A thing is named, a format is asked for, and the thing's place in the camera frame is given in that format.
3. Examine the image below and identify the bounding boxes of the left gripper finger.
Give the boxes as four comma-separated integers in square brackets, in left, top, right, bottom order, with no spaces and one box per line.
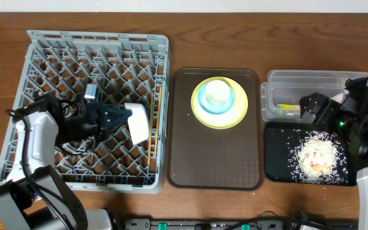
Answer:
[100,119,127,141]
[100,107,132,123]

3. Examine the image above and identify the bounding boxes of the white bowl with food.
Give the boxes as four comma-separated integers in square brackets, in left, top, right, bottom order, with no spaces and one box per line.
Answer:
[125,103,150,145]

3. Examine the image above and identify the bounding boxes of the green snack wrapper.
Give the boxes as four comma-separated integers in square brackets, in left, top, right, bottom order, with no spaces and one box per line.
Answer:
[277,103,300,110]

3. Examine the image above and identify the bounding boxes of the wooden chopstick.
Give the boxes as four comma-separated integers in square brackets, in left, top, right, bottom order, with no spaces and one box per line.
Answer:
[148,93,154,168]
[155,86,163,158]

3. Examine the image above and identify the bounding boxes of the yellow-green plate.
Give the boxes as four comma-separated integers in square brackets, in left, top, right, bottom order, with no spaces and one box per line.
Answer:
[190,77,249,129]

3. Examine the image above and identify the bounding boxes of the light blue saucer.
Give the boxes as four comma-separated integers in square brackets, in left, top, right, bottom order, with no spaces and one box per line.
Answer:
[197,82,234,114]

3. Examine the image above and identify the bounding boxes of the white upturned cup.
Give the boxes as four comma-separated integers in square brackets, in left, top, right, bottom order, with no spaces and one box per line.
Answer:
[205,80,231,103]

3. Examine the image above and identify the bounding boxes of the white tissue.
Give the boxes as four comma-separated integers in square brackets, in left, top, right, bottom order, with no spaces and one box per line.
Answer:
[332,93,346,104]

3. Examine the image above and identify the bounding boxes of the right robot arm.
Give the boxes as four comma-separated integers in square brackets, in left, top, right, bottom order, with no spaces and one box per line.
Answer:
[299,84,368,229]

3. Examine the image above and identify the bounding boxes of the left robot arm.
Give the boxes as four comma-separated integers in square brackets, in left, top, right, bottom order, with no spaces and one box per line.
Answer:
[0,95,136,229]

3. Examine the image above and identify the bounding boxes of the spilled rice food waste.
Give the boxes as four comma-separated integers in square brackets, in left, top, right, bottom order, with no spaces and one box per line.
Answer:
[273,127,351,185]

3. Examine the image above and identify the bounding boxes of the black plastic waste tray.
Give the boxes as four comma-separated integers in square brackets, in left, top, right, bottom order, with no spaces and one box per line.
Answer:
[263,121,360,187]

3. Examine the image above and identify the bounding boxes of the grey plastic dish rack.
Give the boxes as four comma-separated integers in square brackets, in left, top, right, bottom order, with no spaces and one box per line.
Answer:
[13,30,171,194]

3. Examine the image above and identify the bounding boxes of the clear plastic bin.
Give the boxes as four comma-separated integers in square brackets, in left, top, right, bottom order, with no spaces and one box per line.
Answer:
[261,70,368,123]

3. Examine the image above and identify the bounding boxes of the brown plastic serving tray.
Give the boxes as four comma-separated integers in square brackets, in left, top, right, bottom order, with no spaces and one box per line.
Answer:
[166,68,264,191]

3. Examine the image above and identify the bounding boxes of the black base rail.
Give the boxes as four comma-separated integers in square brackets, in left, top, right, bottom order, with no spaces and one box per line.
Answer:
[119,218,360,230]

